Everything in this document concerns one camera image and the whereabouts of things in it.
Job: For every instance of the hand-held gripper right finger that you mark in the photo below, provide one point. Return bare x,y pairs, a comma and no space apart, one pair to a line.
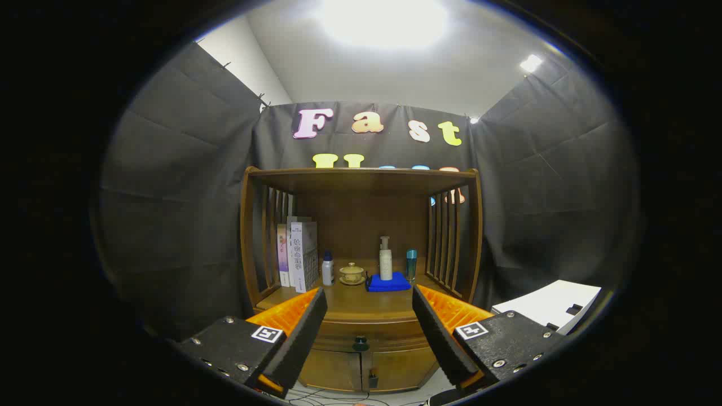
440,338

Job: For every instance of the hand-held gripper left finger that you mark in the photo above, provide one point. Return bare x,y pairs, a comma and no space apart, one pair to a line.
302,332

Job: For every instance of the wooden cabinet door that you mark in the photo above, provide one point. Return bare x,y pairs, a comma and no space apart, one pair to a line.
333,369
403,366

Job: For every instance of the wooden countertop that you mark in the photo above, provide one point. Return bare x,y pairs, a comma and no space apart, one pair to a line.
366,304

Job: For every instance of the brown wooden cabinet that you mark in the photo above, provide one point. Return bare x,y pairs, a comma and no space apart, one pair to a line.
361,208

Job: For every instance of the white bottle with blue cap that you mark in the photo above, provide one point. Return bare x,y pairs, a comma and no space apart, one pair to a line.
328,272

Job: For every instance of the folded blue cloth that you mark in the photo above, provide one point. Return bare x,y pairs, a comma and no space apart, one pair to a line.
389,285

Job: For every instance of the thick white patterned book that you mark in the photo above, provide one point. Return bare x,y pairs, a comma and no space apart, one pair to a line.
304,256

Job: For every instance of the yellow lidded teacup with saucer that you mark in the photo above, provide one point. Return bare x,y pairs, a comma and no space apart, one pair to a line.
352,274

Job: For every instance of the clear blue bottle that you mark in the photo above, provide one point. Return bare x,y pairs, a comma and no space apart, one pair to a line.
412,265

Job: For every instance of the thin purple book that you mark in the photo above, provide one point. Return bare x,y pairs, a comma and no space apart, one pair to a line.
282,254

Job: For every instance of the white pump bottle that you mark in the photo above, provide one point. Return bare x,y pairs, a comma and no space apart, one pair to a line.
386,265

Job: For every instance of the white plastic storage unit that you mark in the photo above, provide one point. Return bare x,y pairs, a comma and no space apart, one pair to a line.
553,301

